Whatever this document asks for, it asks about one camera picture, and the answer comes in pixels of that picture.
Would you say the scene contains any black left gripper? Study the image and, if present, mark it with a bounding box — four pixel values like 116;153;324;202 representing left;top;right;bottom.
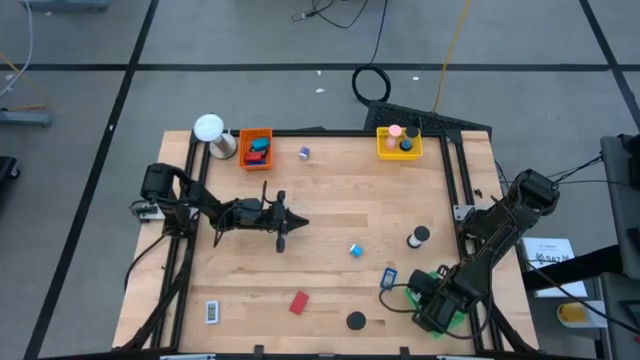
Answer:
232;189;310;254

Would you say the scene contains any red rectangular plastic box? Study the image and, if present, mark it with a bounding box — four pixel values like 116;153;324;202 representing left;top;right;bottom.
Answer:
288;290;310;317

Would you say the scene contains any yellow plastic basket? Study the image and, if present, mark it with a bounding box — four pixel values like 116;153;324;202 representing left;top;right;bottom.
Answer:
375;125;425;162

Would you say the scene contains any white roll yellow label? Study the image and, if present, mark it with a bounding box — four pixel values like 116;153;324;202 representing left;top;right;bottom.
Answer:
556;301;609;330

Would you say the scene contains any grey metal cabinet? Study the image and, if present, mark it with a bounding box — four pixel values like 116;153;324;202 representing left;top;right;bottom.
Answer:
597;272;640;360
599;133;640;266

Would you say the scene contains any pink hourglass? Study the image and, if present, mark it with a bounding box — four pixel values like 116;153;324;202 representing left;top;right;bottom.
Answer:
385;123;404;151

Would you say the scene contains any black aluminium table frame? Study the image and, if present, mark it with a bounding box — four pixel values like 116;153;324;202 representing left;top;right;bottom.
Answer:
113;128;539;360

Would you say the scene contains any black coiled power cable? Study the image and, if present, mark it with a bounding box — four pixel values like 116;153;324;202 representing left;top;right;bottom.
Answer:
351;0;392;106

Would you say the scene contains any black cable with plug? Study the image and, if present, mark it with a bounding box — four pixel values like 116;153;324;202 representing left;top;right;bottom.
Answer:
291;0;371;30

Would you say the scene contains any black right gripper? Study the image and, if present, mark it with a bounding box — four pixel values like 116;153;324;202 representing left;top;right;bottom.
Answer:
409;270;472;334

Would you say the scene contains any orange floor cable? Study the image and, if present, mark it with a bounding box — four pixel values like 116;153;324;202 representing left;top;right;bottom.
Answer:
0;52;51;112

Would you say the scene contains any black perforated panel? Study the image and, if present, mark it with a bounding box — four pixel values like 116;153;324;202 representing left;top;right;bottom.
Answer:
363;99;494;135

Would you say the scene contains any orange plastic basket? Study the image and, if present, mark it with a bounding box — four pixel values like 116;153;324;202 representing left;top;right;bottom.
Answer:
238;127;274;172

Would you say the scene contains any black hourglass blue sand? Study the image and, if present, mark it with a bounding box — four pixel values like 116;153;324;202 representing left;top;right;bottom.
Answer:
398;124;422;153

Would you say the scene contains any black hourglass white sand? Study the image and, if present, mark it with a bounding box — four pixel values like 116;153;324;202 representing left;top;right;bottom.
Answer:
406;225;432;250

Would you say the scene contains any green plastic basket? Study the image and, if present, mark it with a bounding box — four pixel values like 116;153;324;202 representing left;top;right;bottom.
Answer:
403;267;471;341

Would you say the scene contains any white floor cable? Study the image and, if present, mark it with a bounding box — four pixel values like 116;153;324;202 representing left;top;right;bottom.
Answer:
0;0;35;99

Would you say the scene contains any white flood light bulb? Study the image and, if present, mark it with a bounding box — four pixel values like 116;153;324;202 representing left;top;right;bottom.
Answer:
193;113;238;161

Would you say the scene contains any thick yellow cable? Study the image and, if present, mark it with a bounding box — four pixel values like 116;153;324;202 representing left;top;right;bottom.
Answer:
432;0;472;113

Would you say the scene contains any grey floor stand foot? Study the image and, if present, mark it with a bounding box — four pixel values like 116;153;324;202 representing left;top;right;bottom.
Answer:
0;108;54;129
19;0;110;12

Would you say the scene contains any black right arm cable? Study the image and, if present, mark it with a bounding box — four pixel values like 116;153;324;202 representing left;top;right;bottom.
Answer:
378;282;496;342

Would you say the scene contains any white paper label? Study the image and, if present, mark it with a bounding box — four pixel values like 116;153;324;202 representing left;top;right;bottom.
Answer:
521;236;591;300

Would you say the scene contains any black flat bar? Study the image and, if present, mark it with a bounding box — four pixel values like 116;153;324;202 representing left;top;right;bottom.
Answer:
522;244;626;292

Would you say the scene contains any black wheeled base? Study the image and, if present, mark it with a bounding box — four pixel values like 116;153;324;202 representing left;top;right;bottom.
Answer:
0;155;22;195

